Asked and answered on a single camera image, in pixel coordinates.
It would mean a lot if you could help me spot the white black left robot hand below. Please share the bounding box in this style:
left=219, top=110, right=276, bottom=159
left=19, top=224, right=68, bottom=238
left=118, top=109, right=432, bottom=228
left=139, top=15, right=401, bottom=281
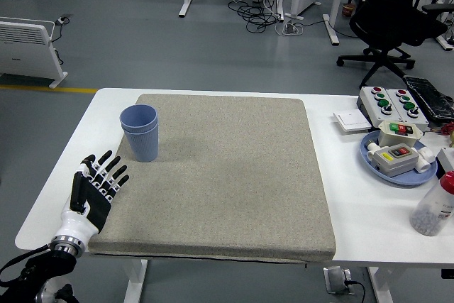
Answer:
left=52, top=150, right=131, bottom=244

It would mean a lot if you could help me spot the blue ribbed plastic cup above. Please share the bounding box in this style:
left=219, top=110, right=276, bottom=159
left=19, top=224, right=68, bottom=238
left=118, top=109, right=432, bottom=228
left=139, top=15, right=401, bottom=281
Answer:
left=119, top=104, right=158, bottom=136
left=121, top=123, right=160, bottom=164

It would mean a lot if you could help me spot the grey push-button control box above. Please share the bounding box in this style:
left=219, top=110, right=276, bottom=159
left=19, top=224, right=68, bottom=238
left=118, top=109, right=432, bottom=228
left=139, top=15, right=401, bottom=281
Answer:
left=385, top=88, right=430, bottom=132
left=356, top=85, right=404, bottom=129

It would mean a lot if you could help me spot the grey-brown fabric mat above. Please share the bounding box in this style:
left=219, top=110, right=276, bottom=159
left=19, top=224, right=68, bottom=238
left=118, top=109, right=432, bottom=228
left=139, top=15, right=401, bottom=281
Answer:
left=87, top=93, right=337, bottom=265

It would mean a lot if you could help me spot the grey floor socket box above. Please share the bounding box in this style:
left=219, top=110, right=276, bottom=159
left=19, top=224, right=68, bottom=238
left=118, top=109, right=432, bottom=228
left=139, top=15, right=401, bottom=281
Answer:
left=323, top=266, right=354, bottom=295

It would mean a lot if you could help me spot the white table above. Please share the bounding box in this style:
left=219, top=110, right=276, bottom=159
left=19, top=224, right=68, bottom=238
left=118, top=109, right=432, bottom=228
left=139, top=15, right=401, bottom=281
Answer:
left=14, top=87, right=454, bottom=303

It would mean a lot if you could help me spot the white power strip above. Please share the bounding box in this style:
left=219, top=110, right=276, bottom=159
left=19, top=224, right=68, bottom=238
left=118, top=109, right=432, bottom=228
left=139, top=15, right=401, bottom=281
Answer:
left=282, top=22, right=304, bottom=37

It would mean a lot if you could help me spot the blue plastic plate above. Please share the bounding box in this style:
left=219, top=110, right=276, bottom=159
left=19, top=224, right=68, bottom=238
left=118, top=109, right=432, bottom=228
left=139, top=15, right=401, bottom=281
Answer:
left=359, top=129, right=438, bottom=187

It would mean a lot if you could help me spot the white pipe fitting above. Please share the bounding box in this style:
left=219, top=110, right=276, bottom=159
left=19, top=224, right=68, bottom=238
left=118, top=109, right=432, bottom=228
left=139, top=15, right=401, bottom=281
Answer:
left=414, top=146, right=436, bottom=173

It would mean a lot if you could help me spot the clear bottle with red cap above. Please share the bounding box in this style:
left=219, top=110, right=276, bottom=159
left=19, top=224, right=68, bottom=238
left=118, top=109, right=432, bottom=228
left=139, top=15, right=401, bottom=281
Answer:
left=410, top=170, right=454, bottom=237

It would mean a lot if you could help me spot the white box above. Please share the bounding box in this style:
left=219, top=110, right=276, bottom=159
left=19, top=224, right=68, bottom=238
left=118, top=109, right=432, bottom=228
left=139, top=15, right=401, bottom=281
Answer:
left=436, top=146, right=454, bottom=176

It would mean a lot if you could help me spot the black wrapped keyboard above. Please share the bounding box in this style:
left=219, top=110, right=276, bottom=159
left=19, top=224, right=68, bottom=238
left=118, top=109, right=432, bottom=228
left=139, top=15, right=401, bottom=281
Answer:
left=402, top=75, right=454, bottom=122

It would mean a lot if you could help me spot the red yellow small item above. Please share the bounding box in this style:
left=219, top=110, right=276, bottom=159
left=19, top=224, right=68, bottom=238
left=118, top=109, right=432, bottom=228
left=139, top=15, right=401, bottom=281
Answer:
left=439, top=123, right=454, bottom=148

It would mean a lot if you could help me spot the white panel heater with handle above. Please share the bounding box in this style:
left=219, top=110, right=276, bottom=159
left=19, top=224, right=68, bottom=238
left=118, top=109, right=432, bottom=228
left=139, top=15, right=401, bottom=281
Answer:
left=0, top=16, right=68, bottom=90

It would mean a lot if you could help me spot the black cable bundle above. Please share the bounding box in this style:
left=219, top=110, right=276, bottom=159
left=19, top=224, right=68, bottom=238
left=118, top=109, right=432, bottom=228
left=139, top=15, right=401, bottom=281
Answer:
left=226, top=0, right=284, bottom=34

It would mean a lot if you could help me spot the white wall switch plate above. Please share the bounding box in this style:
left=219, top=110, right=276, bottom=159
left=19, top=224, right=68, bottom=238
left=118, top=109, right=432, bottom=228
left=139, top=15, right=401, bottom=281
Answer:
left=332, top=109, right=372, bottom=136

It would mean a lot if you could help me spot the grey switch box yellow label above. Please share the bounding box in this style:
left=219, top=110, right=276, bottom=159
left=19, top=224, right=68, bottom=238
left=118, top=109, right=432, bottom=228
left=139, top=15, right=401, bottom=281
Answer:
left=367, top=141, right=426, bottom=178

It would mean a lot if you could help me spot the cream switch box green red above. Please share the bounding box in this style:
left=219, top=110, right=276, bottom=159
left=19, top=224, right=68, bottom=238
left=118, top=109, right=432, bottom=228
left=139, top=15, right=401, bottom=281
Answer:
left=376, top=120, right=423, bottom=148

